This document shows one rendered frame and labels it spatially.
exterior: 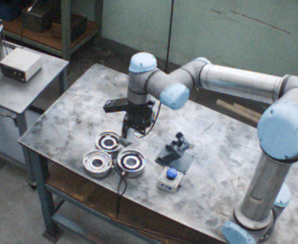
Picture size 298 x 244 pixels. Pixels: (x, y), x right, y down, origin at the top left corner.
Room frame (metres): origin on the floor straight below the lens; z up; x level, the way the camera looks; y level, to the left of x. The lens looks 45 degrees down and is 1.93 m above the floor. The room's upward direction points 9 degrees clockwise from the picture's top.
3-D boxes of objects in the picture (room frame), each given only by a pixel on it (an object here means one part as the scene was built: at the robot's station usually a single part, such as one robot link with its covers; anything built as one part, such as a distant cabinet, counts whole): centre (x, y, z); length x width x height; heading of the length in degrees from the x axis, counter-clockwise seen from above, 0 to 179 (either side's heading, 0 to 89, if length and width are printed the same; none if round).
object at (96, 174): (0.86, 0.16, 0.82); 0.10 x 0.10 x 0.04
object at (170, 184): (0.84, -0.11, 0.82); 0.08 x 0.07 x 0.05; 71
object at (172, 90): (0.85, -0.05, 1.23); 0.11 x 0.11 x 0.08; 53
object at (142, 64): (0.90, 0.04, 1.23); 0.09 x 0.08 x 0.11; 53
